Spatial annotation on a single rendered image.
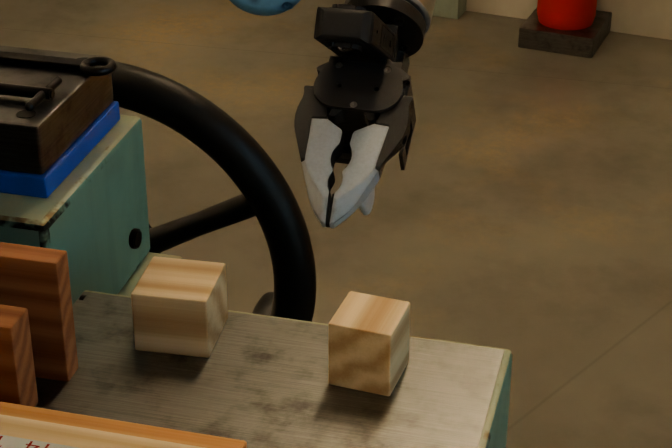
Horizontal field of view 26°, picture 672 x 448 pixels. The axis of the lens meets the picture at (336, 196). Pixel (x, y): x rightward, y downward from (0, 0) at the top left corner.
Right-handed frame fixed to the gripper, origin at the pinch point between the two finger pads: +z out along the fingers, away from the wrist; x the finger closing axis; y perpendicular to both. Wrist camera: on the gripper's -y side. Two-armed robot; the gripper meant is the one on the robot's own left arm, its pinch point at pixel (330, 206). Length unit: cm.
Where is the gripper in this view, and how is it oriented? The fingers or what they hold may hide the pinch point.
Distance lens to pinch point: 110.7
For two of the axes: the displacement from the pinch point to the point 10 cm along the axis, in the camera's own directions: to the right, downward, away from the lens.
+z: -2.1, 8.3, -5.1
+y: 1.2, 5.4, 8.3
